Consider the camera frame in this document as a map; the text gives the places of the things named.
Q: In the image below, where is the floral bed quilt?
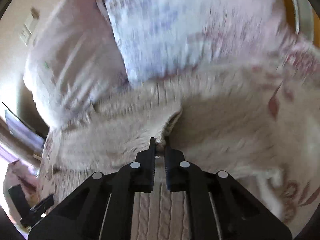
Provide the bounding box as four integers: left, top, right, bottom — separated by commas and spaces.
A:
190, 33, 320, 230

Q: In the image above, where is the dark television screen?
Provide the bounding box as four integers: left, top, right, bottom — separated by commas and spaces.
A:
2, 102, 49, 153

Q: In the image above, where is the left floral pink pillow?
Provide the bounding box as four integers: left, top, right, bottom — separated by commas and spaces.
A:
23, 0, 127, 128

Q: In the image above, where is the wooden headboard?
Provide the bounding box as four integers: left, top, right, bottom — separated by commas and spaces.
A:
284, 0, 319, 48

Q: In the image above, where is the right floral blue pillow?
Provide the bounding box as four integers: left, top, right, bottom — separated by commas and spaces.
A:
96, 0, 297, 84

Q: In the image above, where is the beige cable knit sweater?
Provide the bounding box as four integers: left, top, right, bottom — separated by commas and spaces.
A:
37, 69, 320, 240

